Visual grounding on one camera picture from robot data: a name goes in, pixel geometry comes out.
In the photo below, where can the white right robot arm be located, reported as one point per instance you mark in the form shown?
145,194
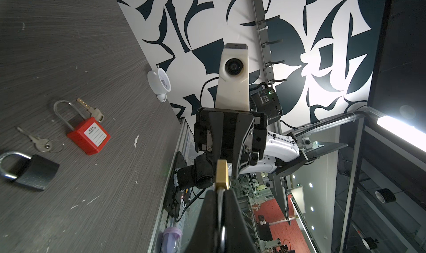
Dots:
284,154

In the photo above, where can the white alarm clock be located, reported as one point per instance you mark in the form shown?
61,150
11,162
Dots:
159,83

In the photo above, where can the red padlock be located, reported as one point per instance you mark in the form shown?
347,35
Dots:
88,135

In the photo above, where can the silver key with ring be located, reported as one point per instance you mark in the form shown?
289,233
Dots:
42,144

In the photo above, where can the black wall hook rail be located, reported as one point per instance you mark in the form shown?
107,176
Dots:
262,28

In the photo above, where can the brass key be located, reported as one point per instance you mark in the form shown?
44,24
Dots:
95,112

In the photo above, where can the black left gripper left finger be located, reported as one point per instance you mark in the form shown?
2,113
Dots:
204,238

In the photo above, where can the black padlock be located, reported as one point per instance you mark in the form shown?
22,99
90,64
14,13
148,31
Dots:
37,174

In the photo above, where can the purple hourglass timer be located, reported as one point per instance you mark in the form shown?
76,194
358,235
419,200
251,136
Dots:
171,240

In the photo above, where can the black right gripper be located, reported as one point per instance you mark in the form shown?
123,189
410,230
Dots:
239,137

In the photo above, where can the brass padlock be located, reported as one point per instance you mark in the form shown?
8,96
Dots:
222,185

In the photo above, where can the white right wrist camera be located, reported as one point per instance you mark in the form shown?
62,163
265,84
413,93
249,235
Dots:
233,84

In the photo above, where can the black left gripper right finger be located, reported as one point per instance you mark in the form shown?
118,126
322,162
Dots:
235,235

